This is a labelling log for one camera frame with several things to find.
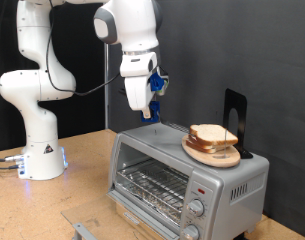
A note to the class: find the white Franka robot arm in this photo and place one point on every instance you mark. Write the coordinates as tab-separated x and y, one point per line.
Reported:
35	86

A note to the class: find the silver toaster oven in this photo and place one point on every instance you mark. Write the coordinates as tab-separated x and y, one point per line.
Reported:
158	143

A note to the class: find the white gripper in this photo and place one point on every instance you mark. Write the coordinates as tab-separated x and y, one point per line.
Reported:
138	90

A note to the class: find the vertical metal pole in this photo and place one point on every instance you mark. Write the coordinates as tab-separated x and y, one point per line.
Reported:
106	113

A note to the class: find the round wooden board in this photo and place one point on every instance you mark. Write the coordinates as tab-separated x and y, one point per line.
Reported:
215	160

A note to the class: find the metal spatula with blue block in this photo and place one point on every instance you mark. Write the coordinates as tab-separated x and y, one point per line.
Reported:
155	111

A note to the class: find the glass oven door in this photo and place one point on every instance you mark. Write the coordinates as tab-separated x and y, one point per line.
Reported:
132	217

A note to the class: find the thin metal pin on board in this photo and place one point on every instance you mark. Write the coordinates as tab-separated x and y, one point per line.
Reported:
225	148

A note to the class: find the metal oven rack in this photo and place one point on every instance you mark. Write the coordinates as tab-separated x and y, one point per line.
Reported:
152	186

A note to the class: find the red oven indicator light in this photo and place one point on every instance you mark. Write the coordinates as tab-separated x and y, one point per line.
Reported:
201	191

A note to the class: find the wooden crate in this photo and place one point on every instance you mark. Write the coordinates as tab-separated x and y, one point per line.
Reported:
122	217

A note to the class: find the silver oven knob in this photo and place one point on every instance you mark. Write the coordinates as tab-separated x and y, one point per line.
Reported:
191	232
196	207

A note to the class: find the black metal bookend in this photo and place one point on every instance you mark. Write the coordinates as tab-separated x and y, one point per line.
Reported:
230	100

